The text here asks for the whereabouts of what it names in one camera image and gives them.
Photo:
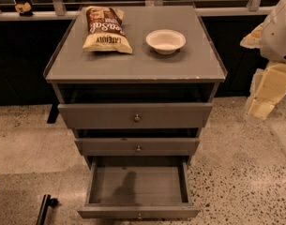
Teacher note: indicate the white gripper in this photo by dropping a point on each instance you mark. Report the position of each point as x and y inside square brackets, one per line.
[278, 37]

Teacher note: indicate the grey bottom drawer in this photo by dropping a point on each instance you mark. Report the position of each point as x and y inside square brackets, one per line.
[139, 188]

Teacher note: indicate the grey drawer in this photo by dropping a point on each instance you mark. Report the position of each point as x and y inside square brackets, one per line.
[139, 188]
[135, 115]
[137, 146]

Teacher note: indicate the grey drawer cabinet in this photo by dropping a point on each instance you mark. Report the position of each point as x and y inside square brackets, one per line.
[189, 75]

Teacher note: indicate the grey middle drawer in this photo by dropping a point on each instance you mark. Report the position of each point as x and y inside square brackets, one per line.
[137, 146]

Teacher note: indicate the grey top drawer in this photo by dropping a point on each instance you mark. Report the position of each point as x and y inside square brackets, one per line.
[135, 115]

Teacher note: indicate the white paper bowl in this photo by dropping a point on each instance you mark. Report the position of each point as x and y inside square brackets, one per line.
[165, 41]

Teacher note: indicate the brown chip bag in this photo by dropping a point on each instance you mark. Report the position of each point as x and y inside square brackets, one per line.
[105, 32]

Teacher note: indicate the grey metal railing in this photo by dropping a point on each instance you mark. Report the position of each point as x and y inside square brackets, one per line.
[39, 15]

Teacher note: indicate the small yellow black object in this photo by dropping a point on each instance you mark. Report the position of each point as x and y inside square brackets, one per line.
[24, 9]

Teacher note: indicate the black bar on floor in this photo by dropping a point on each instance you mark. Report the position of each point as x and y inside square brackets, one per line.
[47, 201]

